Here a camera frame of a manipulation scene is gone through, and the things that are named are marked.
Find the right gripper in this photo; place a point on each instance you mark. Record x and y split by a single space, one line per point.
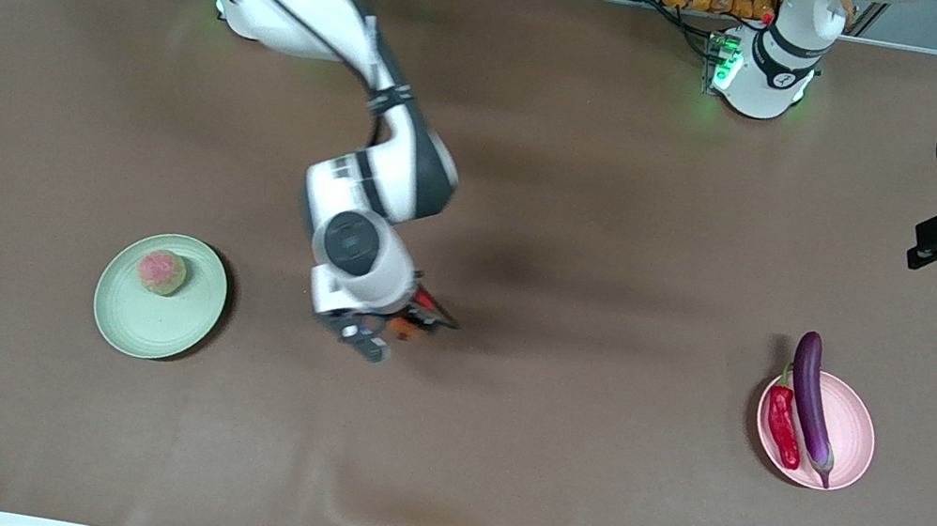
424 313

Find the red pomegranate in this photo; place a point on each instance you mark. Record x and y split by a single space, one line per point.
403 326

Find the purple eggplant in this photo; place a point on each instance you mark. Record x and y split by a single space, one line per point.
810 396

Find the green pink peach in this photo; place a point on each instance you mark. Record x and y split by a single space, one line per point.
160 272

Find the red chili pepper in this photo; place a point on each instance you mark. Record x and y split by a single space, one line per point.
782 425

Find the brown table mat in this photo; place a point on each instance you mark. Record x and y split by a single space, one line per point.
487 495

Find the pink round plate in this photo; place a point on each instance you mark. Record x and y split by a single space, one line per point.
854 432

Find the green round plate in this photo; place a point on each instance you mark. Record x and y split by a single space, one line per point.
153 325

